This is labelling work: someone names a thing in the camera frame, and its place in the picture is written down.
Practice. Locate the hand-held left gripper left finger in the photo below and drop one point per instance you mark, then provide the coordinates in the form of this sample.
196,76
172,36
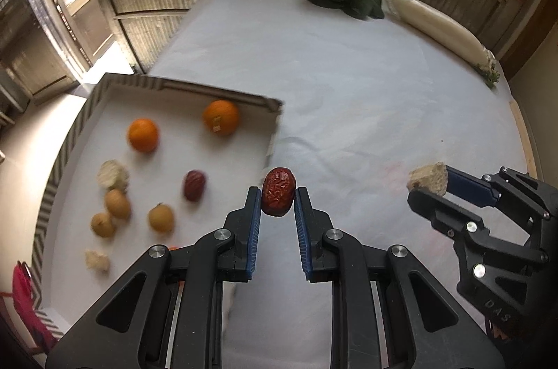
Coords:
254,238

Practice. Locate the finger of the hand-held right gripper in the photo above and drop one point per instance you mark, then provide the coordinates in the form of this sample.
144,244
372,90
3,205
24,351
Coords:
471,186
436,207

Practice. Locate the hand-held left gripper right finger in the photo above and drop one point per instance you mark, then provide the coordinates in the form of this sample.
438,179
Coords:
303,238

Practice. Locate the pale sugarcane chunk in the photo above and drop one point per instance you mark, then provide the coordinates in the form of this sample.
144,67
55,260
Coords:
429,179
96,261
112,176

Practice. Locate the red dried date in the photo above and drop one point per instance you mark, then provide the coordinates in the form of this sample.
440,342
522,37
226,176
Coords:
279,192
194,185

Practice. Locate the brown longan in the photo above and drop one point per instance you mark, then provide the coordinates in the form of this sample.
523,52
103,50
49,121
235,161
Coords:
117,204
161,217
103,225

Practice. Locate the striped cardboard tray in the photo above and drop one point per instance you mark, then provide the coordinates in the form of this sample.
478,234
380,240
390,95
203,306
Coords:
174,159

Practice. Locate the plain orange mandarin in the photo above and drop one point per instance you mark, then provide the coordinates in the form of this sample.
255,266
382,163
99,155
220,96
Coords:
143,135

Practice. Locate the wooden edge strip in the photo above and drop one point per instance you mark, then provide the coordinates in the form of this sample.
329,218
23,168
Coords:
523,138

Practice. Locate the orange mandarin with sticker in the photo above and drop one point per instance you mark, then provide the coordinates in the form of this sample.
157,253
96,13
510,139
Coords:
221,117

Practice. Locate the plastic-wrapped white radish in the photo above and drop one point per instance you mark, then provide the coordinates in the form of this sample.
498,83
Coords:
440,29

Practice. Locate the red cloth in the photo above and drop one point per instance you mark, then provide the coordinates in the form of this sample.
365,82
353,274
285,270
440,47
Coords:
24,295

